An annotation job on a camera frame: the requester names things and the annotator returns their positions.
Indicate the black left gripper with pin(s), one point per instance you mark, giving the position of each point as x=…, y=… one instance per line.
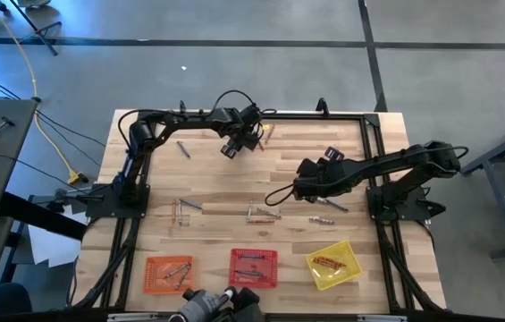
x=245, y=136

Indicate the black frame clamp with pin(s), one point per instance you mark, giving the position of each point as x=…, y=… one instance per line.
x=182, y=106
x=322, y=105

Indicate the grey metal table frame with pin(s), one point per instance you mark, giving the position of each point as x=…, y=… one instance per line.
x=498, y=201

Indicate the black desk beam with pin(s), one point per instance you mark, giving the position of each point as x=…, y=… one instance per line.
x=42, y=217

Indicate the grey side desk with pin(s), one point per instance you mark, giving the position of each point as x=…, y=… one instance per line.
x=2, y=156

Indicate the black aluminium table frame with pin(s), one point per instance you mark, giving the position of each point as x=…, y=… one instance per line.
x=305, y=117

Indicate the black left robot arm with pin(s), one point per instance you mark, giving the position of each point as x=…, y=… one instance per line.
x=138, y=134

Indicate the black table clamp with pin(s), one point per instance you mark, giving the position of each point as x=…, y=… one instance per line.
x=78, y=197

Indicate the white paper sheets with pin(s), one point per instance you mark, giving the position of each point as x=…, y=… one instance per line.
x=51, y=250

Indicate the yellow plastic basket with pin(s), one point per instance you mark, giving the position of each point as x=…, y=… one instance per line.
x=341, y=277

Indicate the blue violet crayon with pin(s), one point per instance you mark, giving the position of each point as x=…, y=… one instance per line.
x=183, y=149

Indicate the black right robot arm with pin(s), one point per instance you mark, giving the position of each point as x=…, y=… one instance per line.
x=413, y=161

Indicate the dark blue chair seat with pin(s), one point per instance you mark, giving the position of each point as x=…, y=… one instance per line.
x=8, y=299

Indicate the orange plastic basket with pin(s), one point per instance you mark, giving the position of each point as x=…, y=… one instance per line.
x=154, y=286

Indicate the red plastic basket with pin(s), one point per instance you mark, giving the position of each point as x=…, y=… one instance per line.
x=270, y=268

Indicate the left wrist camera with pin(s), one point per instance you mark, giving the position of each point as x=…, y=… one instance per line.
x=249, y=116

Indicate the black tripod stand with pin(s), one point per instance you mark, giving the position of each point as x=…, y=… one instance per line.
x=37, y=31

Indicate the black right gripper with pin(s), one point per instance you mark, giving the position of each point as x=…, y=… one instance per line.
x=323, y=179

